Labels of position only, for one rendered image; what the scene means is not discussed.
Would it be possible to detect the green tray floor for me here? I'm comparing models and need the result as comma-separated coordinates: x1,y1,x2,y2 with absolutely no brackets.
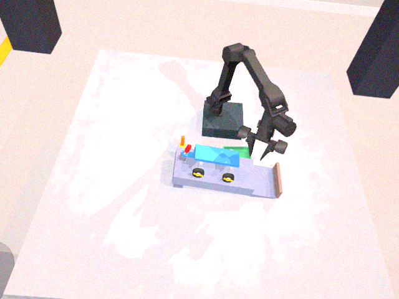
226,149,249,159

